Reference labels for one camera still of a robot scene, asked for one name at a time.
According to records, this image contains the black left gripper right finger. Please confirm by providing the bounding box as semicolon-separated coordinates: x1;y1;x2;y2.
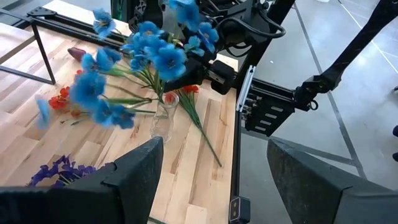
266;138;398;224

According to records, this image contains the silver aluminium rail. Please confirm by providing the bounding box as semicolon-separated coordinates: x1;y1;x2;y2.
235;64;257;113

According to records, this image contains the purple artificial flower bunch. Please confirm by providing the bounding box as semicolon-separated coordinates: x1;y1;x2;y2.
28;154;108;188

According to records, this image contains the small black table camera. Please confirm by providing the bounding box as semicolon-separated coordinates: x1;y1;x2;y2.
228;195;251;224

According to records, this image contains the blue artificial flower bunch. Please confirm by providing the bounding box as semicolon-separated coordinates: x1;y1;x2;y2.
34;0;220;130

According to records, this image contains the wooden shelf black metal frame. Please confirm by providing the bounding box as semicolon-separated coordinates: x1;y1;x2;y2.
0;0;133;85

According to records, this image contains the red artificial flower bunch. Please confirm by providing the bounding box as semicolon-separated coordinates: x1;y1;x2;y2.
48;68;83;121
164;83;224;168

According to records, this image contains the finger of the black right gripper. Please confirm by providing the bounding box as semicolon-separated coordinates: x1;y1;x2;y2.
164;57;208;93

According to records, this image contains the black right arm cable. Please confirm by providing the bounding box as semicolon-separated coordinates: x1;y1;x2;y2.
216;17;287;58

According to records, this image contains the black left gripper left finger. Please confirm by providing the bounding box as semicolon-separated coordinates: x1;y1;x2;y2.
0;136;165;224

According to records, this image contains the clear glass vase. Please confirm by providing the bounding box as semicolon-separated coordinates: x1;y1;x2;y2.
149;91;180;144

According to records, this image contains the maroon artificial tulip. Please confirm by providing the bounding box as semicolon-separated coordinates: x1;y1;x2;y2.
67;46;88;63

